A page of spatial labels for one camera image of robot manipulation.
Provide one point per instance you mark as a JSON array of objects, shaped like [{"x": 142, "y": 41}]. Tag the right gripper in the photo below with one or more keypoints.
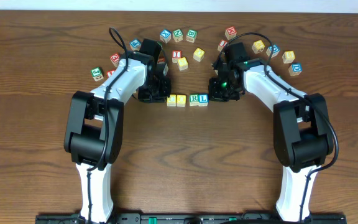
[{"x": 222, "y": 93}]

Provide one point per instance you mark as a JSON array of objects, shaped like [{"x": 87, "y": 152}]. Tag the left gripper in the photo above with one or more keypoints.
[{"x": 155, "y": 94}]

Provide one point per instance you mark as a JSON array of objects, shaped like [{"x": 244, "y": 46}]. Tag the yellow C block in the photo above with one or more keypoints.
[{"x": 172, "y": 100}]

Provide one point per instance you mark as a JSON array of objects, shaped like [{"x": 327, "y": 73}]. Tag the yellow o block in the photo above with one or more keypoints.
[
  {"x": 198, "y": 54},
  {"x": 181, "y": 101}
]

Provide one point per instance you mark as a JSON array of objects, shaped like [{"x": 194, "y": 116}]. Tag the blue L block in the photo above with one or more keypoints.
[{"x": 203, "y": 100}]

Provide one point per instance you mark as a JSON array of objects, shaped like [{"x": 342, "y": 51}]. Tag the green R block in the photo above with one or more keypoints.
[{"x": 194, "y": 100}]

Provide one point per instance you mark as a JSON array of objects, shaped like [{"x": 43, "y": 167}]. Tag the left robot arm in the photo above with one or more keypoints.
[{"x": 95, "y": 123}]

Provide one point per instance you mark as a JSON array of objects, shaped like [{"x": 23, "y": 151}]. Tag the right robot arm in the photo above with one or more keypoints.
[{"x": 302, "y": 134}]

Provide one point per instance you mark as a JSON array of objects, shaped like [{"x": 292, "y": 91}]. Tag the red U block upper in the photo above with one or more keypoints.
[{"x": 162, "y": 61}]

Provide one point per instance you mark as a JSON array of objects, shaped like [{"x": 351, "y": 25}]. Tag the yellow S block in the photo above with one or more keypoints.
[{"x": 182, "y": 64}]

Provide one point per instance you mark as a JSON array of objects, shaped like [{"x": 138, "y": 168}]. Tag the red I block left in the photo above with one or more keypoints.
[{"x": 176, "y": 54}]

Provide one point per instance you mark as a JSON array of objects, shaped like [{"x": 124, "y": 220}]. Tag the red i block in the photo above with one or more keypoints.
[
  {"x": 221, "y": 45},
  {"x": 176, "y": 54}
]

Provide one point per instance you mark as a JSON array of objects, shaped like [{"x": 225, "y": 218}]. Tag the red I block right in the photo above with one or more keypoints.
[{"x": 221, "y": 45}]

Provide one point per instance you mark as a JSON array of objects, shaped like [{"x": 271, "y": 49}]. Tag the yellow ball picture block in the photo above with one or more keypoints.
[{"x": 258, "y": 47}]

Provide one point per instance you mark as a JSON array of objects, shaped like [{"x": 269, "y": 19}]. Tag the blue P block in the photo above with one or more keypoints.
[{"x": 135, "y": 44}]

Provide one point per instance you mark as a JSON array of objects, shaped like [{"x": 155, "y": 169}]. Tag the red E block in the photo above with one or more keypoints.
[{"x": 115, "y": 58}]

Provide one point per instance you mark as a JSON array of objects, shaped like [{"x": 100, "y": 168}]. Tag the red W block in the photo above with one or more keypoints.
[{"x": 230, "y": 32}]

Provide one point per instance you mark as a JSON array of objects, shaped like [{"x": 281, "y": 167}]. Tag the blue X block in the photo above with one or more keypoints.
[{"x": 165, "y": 36}]

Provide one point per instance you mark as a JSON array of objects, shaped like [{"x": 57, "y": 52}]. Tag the green N block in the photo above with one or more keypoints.
[{"x": 177, "y": 35}]

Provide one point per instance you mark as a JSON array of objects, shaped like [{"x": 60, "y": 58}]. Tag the blue D block upper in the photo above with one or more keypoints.
[{"x": 273, "y": 50}]

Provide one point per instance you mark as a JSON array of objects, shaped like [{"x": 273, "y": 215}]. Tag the blue d block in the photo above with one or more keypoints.
[
  {"x": 295, "y": 69},
  {"x": 273, "y": 50}
]

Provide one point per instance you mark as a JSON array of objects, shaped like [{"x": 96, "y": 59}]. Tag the green B block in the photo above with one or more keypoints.
[{"x": 191, "y": 35}]

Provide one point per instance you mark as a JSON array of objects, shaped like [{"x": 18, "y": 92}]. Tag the green J block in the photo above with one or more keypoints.
[{"x": 97, "y": 74}]

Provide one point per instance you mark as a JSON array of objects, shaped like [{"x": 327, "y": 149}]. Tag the yellow 8 block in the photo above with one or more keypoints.
[{"x": 288, "y": 57}]

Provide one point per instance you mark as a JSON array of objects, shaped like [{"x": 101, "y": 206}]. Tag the blue D block lower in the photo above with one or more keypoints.
[{"x": 295, "y": 69}]

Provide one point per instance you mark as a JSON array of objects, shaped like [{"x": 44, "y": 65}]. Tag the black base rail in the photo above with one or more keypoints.
[{"x": 136, "y": 218}]

